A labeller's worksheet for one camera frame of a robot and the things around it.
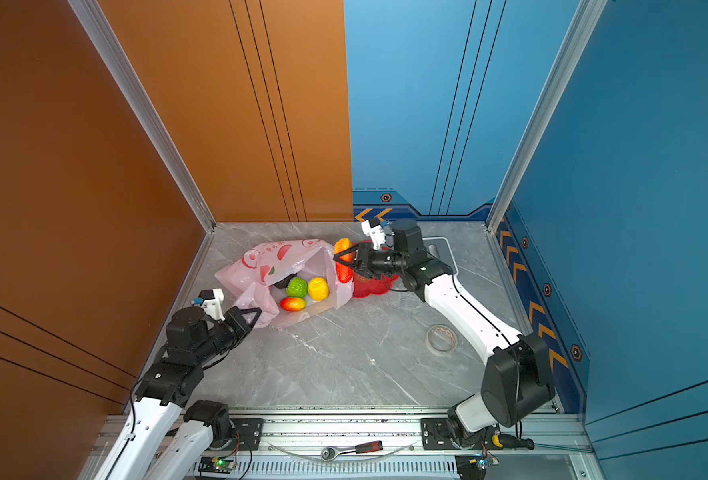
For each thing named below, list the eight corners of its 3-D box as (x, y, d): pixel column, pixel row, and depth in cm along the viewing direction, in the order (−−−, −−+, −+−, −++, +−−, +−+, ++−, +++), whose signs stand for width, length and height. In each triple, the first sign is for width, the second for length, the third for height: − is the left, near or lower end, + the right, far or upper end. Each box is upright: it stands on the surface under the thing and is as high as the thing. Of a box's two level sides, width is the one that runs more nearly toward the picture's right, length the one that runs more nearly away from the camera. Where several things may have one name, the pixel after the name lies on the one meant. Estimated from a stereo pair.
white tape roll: (427, 355, 89) (428, 352, 87) (423, 327, 94) (424, 324, 92) (458, 355, 89) (460, 352, 87) (452, 327, 94) (454, 324, 92)
